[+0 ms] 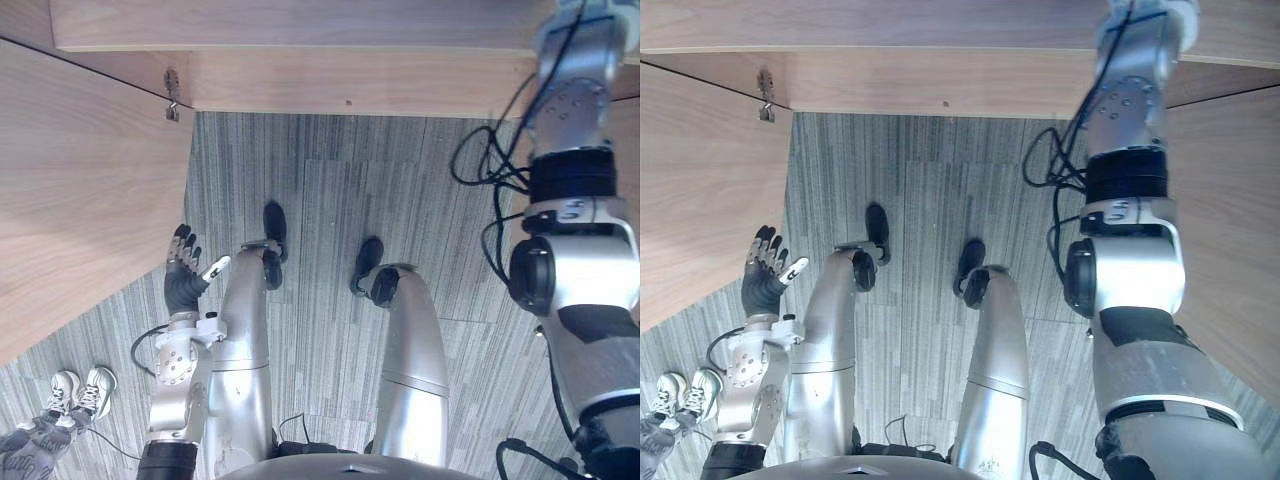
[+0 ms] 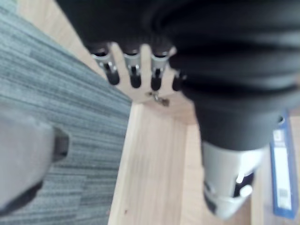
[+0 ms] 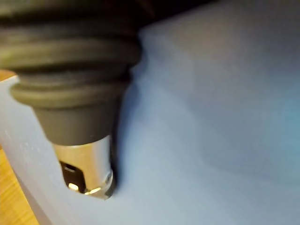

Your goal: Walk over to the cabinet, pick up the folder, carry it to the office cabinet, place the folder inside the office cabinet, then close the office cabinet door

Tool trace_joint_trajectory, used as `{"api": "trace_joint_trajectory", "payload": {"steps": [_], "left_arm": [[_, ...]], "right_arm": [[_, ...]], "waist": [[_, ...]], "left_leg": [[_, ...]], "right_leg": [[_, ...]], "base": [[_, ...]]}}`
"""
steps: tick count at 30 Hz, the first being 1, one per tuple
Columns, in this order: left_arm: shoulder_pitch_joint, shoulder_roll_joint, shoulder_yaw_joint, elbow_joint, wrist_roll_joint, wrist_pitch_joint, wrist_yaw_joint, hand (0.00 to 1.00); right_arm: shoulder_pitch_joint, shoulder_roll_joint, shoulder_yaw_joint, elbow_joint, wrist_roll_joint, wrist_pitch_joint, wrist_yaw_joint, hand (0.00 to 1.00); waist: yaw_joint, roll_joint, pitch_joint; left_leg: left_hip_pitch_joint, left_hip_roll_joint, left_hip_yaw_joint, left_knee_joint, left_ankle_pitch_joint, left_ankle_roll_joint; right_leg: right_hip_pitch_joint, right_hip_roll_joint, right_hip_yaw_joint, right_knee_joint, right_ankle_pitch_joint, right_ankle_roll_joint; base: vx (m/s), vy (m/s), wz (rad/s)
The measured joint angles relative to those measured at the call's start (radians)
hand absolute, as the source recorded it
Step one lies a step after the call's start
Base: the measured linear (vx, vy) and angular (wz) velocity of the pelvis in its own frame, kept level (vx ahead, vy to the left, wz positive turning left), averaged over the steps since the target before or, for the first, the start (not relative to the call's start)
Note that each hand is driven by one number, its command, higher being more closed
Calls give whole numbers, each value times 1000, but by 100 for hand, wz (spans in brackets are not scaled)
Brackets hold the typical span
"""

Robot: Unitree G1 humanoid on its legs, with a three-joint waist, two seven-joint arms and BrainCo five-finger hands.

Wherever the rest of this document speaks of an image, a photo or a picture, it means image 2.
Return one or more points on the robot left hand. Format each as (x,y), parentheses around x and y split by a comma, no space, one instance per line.
(225,70)

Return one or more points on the silver cabinet key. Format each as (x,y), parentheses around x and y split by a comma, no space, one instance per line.
(158,98)

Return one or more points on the blue lever arch folder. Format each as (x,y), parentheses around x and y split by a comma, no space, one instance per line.
(282,168)

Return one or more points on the silver robot leg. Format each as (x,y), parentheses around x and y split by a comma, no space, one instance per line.
(23,159)

